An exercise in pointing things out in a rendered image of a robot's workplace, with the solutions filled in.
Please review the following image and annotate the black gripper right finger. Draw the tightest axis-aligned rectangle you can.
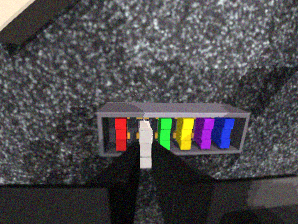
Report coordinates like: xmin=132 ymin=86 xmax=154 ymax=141
xmin=151 ymin=142 xmax=298 ymax=224

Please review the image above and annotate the red fuse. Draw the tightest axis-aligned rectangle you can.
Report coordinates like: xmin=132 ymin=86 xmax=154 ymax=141
xmin=115 ymin=117 xmax=127 ymax=151

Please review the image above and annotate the green fuse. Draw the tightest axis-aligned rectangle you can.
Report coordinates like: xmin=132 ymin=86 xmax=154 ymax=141
xmin=157 ymin=117 xmax=172 ymax=150

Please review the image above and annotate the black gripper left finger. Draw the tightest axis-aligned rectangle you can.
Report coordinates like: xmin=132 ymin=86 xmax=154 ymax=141
xmin=0 ymin=142 xmax=140 ymax=224

